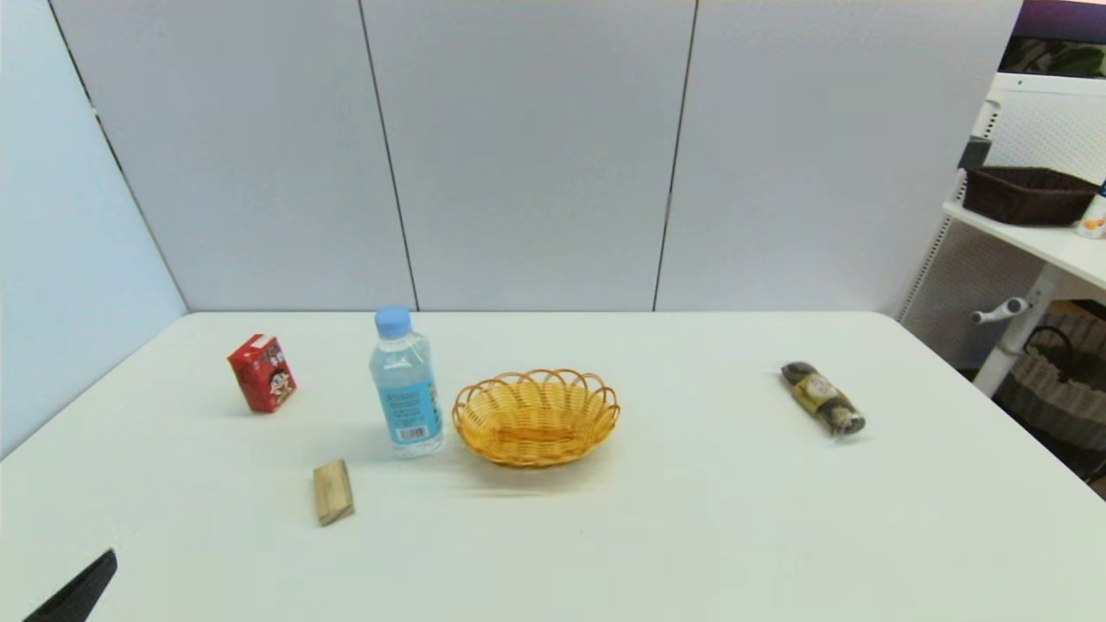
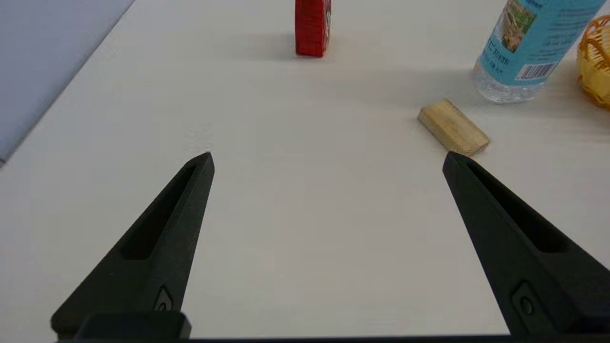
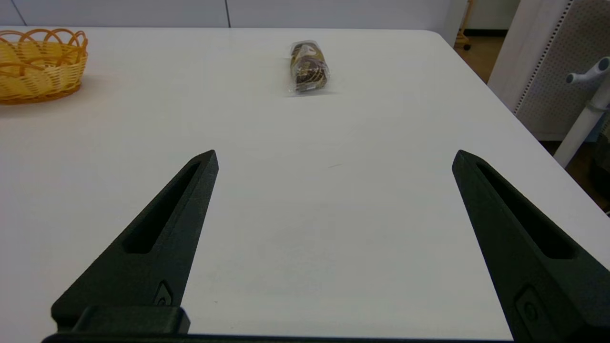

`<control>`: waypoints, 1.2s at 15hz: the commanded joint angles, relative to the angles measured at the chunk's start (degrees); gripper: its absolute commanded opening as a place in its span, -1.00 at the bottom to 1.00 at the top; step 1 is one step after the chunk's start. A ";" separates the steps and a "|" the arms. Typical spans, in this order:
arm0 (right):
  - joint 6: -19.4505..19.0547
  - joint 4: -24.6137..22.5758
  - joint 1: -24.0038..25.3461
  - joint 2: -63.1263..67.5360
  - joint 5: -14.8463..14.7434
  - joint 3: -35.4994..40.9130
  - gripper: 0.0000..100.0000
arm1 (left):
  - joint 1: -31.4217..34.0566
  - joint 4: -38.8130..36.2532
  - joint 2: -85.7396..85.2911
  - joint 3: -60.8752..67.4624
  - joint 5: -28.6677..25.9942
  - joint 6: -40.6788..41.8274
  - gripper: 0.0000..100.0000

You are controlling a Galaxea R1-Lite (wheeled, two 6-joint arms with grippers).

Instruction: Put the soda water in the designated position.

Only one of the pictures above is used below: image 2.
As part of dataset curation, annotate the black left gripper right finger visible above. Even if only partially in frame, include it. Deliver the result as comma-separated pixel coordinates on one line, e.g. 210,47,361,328
442,151,610,338

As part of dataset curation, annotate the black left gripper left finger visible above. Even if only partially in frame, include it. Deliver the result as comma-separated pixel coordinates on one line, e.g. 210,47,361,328
51,152,215,340

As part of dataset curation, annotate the clear bottle with blue label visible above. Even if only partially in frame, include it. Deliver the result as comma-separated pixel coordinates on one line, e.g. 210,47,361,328
473,0,609,104

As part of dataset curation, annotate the small wooden block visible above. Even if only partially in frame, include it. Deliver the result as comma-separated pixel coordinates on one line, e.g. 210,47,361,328
418,99,489,157

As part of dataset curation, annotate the yellow woven basket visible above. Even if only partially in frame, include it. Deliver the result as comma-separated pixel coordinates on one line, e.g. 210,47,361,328
577,15,610,110

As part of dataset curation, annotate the red drink carton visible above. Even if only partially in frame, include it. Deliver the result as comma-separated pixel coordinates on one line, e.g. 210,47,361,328
295,0,332,58

